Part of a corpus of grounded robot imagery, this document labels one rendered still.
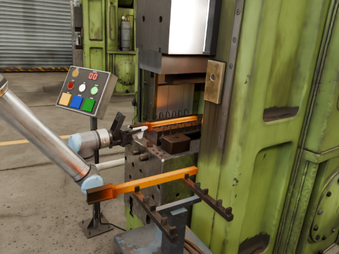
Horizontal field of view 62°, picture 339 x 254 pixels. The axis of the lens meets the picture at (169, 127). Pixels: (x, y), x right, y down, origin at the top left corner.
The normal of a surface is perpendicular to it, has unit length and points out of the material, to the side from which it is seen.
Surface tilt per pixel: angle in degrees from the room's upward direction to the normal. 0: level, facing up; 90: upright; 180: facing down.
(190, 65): 90
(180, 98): 90
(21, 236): 0
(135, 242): 0
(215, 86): 90
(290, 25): 89
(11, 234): 0
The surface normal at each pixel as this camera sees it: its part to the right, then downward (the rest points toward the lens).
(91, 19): 0.35, 0.32
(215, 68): -0.82, 0.14
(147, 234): 0.07, -0.94
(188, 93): 0.57, 0.31
